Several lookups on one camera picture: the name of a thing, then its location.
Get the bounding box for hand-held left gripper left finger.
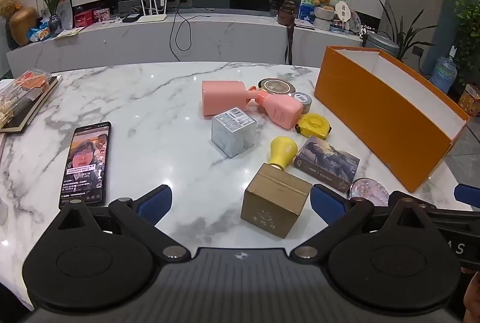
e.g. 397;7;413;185
56;185;190;264

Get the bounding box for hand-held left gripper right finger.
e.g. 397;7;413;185
289;184;432;264

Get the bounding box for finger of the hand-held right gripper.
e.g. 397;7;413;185
454;184;480;208
424;205;480;224

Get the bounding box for dark printed card box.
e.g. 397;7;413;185
292;136;361;193

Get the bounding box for round glitter compact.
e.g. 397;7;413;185
349;178;391;204

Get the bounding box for gold cardboard box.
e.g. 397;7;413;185
241;163;313;239

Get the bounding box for yellow bulb-shaped bottle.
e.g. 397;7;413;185
267;136;299;171

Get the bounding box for yellow tape measure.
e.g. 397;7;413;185
295;113;332;140

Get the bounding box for silver cube box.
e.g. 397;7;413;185
211;106;257;158

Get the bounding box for orange cardboard box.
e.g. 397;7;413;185
314;46;470;193

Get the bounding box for pink pump bottle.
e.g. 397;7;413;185
245;86;304;129

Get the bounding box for small grey-lidded jar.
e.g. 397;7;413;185
290;91;313;113

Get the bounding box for pink cup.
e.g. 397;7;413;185
202;80;257;117

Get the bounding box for round gold tin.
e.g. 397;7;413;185
258;77;296;97

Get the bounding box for person's right forearm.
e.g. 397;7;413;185
464;271;480;323

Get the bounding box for black smartphone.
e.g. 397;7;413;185
59;121;112;210

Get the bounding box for orange carton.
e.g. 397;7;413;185
458;83;480;117

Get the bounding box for blue water bottle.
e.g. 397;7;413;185
428;55;458;95

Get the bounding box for stack of books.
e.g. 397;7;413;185
0;76;64;134

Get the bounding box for bushy green plant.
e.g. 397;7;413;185
454;0;480;84

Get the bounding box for grey trash bin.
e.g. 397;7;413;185
363;31;401;57

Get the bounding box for long-leaf potted plant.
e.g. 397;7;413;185
379;0;436;61

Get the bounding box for clear plastic gift box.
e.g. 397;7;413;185
0;69;52;125

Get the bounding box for white marble media console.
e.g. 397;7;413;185
5;10;370;78

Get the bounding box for grey fabric basket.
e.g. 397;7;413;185
313;4;335;30

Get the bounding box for white router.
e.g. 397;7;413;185
136;0;168;24

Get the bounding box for paper envelope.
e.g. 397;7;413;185
54;27;86;39

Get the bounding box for round white paper fan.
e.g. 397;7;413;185
335;1;351;27

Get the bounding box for brown leather bag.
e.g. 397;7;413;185
277;1;297;65

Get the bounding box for green landscape picture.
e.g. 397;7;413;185
299;0;352;24

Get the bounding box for snack packet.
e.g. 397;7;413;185
28;26;51;42

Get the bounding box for gold vase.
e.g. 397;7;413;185
9;7;38;46

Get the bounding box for dried flowers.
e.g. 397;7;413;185
0;0;21;20

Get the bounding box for black cable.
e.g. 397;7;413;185
169;6;211;63

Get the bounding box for picture frame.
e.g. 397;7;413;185
56;0;74;30

